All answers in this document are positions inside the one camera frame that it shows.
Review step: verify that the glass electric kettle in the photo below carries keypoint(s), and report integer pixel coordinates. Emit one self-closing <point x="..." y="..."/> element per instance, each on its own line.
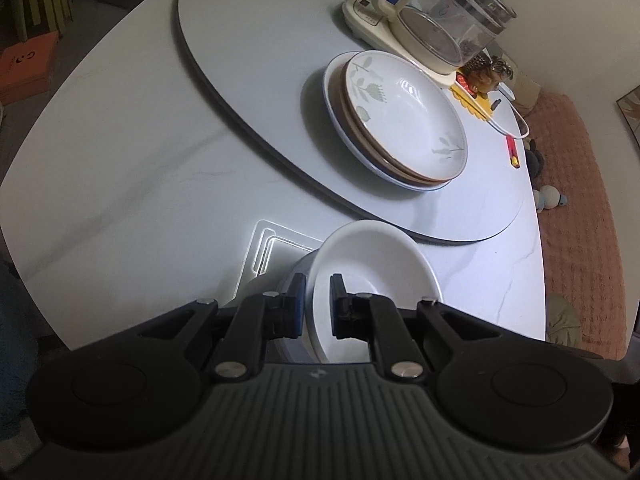
<point x="445" y="34"/>

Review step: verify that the black plush toy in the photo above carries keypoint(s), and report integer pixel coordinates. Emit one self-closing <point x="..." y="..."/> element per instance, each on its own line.
<point x="534" y="158"/>

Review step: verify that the green leaf pattern plate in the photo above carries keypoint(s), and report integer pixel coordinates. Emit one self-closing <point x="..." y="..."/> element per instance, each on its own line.
<point x="405" y="116"/>

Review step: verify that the orange box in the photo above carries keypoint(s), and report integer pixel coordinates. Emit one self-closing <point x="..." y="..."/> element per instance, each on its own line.
<point x="27" y="68"/>

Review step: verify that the wall painting gold leaf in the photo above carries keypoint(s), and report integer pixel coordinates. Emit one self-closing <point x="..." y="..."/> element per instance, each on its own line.
<point x="629" y="107"/>

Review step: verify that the round lazy susan turntable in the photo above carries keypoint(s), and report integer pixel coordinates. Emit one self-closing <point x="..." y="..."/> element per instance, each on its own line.
<point x="265" y="60"/>

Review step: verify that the plaid pillow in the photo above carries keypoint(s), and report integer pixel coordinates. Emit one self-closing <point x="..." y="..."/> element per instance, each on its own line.
<point x="526" y="91"/>

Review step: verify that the yellow sunflower coaster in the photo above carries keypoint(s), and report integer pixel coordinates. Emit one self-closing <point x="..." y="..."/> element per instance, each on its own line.
<point x="478" y="105"/>

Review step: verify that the olive green jacket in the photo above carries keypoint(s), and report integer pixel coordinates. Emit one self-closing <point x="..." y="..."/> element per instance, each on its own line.
<point x="563" y="323"/>

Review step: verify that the white bowl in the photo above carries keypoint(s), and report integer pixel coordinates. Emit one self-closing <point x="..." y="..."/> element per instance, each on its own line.
<point x="370" y="256"/>

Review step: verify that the pink sofa cover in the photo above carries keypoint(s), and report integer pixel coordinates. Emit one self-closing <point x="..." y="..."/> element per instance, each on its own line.
<point x="582" y="262"/>

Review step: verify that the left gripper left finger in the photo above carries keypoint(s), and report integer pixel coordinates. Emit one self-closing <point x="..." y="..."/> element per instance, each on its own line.
<point x="255" y="318"/>

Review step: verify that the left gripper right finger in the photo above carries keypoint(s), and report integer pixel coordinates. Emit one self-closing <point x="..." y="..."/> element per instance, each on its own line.
<point x="376" y="320"/>

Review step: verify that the blue white plush toy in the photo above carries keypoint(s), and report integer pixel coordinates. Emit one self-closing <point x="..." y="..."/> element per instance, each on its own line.
<point x="548" y="197"/>

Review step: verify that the red flower pattern plate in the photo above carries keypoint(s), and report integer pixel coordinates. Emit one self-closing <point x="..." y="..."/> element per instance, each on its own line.
<point x="374" y="163"/>

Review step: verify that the white plate brown rim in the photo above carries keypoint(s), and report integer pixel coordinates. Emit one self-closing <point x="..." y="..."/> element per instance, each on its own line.
<point x="370" y="145"/>

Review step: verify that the brown dog figurine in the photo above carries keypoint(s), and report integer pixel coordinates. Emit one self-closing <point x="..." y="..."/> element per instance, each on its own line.
<point x="485" y="72"/>

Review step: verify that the pale blue bowl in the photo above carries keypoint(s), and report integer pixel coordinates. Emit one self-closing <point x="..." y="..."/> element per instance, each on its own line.
<point x="294" y="346"/>

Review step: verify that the red lighter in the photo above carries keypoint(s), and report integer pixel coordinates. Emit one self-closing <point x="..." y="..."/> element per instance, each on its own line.
<point x="513" y="152"/>

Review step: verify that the cream kettle base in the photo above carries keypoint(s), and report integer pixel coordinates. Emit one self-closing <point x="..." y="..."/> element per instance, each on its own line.
<point x="371" y="28"/>

